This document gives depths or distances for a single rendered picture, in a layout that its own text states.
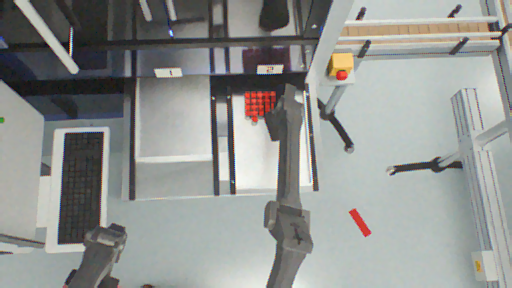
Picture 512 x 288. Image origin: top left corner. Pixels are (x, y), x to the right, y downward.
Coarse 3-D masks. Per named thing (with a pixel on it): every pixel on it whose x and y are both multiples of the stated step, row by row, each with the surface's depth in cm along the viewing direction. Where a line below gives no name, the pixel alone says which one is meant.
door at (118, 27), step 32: (0, 0) 111; (32, 0) 112; (64, 0) 113; (96, 0) 113; (128, 0) 114; (160, 0) 115; (0, 32) 125; (32, 32) 126; (64, 32) 126; (96, 32) 127; (128, 32) 128; (160, 32) 129
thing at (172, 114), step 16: (144, 80) 166; (160, 80) 166; (176, 80) 166; (192, 80) 167; (208, 80) 165; (144, 96) 164; (160, 96) 164; (176, 96) 164; (192, 96) 165; (208, 96) 163; (144, 112) 162; (160, 112) 162; (176, 112) 163; (192, 112) 163; (208, 112) 163; (144, 128) 161; (160, 128) 161; (176, 128) 161; (192, 128) 161; (208, 128) 162; (144, 144) 159; (160, 144) 159; (176, 144) 159; (192, 144) 160; (208, 144) 160
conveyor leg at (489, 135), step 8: (504, 120) 179; (496, 128) 184; (504, 128) 180; (480, 136) 196; (488, 136) 191; (496, 136) 187; (480, 144) 199; (456, 152) 217; (440, 160) 234; (448, 160) 227
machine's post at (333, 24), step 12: (336, 0) 118; (348, 0) 118; (336, 12) 123; (348, 12) 123; (324, 24) 129; (336, 24) 129; (324, 36) 135; (336, 36) 135; (324, 48) 142; (312, 60) 150; (324, 60) 150; (312, 72) 158; (312, 84) 168
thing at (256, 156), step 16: (240, 96) 166; (256, 96) 166; (304, 96) 164; (240, 112) 164; (304, 112) 164; (240, 128) 162; (256, 128) 162; (304, 128) 163; (240, 144) 160; (256, 144) 161; (272, 144) 161; (304, 144) 162; (240, 160) 159; (256, 160) 159; (272, 160) 159; (304, 160) 160; (240, 176) 157; (256, 176) 158; (272, 176) 158; (304, 176) 158
